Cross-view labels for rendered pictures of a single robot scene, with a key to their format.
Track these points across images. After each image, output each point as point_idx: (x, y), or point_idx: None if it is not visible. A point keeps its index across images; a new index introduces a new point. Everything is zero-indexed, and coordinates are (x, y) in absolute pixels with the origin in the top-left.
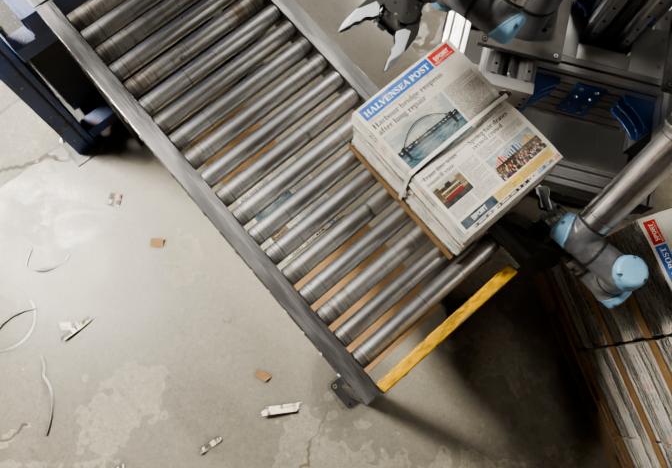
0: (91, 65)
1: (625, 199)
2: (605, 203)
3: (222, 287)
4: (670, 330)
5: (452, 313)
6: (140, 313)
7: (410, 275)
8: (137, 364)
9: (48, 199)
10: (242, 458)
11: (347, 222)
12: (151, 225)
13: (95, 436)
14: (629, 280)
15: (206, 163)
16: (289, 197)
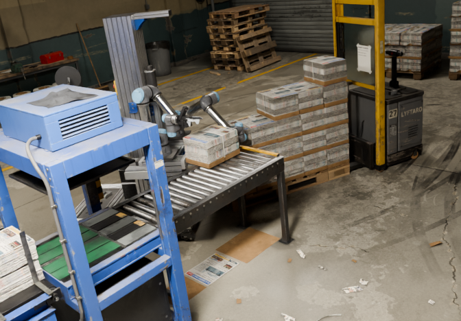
0: (183, 212)
1: (223, 119)
2: (223, 122)
3: (255, 278)
4: (250, 136)
5: (251, 224)
6: (274, 299)
7: (245, 157)
8: (298, 294)
9: None
10: (324, 259)
11: (232, 166)
12: (230, 304)
13: (334, 300)
14: (241, 123)
15: (195, 294)
16: (226, 175)
